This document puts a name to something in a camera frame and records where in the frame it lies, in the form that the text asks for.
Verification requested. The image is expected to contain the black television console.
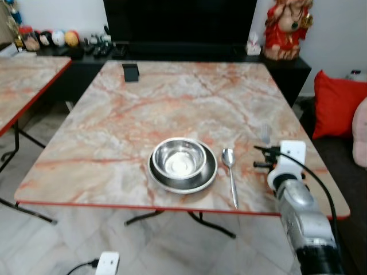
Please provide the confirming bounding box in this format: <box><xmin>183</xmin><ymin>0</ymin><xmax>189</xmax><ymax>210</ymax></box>
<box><xmin>32</xmin><ymin>41</ymin><xmax>313</xmax><ymax>107</ymax></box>

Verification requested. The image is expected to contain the marble side table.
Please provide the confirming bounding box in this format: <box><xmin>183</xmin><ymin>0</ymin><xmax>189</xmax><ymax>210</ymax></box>
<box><xmin>0</xmin><ymin>54</ymin><xmax>73</xmax><ymax>174</ymax></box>

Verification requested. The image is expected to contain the steel fork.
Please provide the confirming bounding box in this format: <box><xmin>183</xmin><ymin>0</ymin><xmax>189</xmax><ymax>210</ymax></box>
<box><xmin>260</xmin><ymin>123</ymin><xmax>271</xmax><ymax>147</ymax></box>

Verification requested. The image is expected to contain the steel plate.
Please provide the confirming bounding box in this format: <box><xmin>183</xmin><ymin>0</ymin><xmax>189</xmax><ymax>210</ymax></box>
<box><xmin>148</xmin><ymin>140</ymin><xmax>218</xmax><ymax>194</ymax></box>

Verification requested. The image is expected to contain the small white tissue box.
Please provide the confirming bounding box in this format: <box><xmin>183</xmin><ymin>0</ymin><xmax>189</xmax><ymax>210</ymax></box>
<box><xmin>246</xmin><ymin>33</ymin><xmax>263</xmax><ymax>57</ymax></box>

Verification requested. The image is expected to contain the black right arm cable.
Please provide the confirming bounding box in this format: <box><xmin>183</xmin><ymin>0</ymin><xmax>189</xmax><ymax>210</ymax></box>
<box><xmin>296</xmin><ymin>164</ymin><xmax>339</xmax><ymax>235</ymax></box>

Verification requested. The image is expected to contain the dark sofa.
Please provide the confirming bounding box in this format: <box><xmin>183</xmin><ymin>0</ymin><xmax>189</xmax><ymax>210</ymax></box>
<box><xmin>297</xmin><ymin>96</ymin><xmax>367</xmax><ymax>275</ymax></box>

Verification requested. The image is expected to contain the white and blue ball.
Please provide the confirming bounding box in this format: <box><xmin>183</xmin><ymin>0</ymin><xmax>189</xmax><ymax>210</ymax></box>
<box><xmin>52</xmin><ymin>30</ymin><xmax>67</xmax><ymax>47</ymax></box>

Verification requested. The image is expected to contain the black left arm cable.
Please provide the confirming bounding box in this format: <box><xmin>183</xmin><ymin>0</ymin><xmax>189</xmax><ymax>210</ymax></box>
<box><xmin>65</xmin><ymin>259</ymin><xmax>99</xmax><ymax>275</ymax></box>

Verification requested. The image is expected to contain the black television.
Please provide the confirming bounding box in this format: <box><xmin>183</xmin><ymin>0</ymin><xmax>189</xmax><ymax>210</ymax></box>
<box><xmin>103</xmin><ymin>0</ymin><xmax>258</xmax><ymax>46</ymax></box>

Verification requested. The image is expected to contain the red cushion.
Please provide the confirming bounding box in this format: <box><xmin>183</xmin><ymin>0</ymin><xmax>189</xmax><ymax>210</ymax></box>
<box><xmin>312</xmin><ymin>69</ymin><xmax>367</xmax><ymax>140</ymax></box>

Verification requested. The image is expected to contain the steel spoon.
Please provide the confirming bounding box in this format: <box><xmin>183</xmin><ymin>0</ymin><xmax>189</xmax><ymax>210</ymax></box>
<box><xmin>222</xmin><ymin>148</ymin><xmax>240</xmax><ymax>210</ymax></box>

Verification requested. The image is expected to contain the red lidded jar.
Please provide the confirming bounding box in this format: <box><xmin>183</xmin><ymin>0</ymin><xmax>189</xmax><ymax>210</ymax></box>
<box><xmin>18</xmin><ymin>25</ymin><xmax>41</xmax><ymax>53</ymax></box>

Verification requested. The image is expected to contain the gold trophy figurine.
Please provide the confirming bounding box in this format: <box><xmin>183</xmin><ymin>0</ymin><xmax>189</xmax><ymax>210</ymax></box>
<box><xmin>0</xmin><ymin>0</ymin><xmax>22</xmax><ymax>50</ymax></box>

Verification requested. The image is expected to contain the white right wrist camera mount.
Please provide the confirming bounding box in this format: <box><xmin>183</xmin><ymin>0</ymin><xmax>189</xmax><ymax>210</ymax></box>
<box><xmin>267</xmin><ymin>140</ymin><xmax>307</xmax><ymax>190</ymax></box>

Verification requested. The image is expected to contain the black ball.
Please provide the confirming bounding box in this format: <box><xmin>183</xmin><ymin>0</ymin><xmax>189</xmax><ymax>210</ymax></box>
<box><xmin>38</xmin><ymin>30</ymin><xmax>53</xmax><ymax>48</ymax></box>

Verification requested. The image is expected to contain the small black stand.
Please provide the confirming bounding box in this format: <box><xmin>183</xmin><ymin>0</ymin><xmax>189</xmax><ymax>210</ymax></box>
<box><xmin>123</xmin><ymin>64</ymin><xmax>140</xmax><ymax>83</ymax></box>

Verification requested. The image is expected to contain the red and gold statue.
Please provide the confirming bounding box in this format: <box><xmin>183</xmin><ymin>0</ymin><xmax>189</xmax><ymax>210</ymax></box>
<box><xmin>263</xmin><ymin>0</ymin><xmax>315</xmax><ymax>62</ymax></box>

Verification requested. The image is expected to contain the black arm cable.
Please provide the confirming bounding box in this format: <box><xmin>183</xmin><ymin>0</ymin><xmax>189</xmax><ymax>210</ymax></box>
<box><xmin>65</xmin><ymin>259</ymin><xmax>99</xmax><ymax>275</ymax></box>
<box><xmin>296</xmin><ymin>164</ymin><xmax>339</xmax><ymax>235</ymax></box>

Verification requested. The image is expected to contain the pink cushion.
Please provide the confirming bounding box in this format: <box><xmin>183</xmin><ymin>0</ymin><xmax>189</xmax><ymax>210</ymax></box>
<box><xmin>352</xmin><ymin>98</ymin><xmax>367</xmax><ymax>168</ymax></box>

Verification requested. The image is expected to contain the steel bowl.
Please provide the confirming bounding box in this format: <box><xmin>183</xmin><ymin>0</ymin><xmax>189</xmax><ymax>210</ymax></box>
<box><xmin>152</xmin><ymin>137</ymin><xmax>207</xmax><ymax>180</ymax></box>

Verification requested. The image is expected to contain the marble top folding table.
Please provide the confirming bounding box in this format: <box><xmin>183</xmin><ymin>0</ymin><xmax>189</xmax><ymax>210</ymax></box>
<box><xmin>0</xmin><ymin>60</ymin><xmax>352</xmax><ymax>239</ymax></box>

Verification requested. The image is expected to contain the orange and yellow ball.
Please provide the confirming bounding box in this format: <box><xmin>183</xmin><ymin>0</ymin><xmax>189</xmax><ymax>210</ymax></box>
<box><xmin>64</xmin><ymin>30</ymin><xmax>80</xmax><ymax>48</ymax></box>

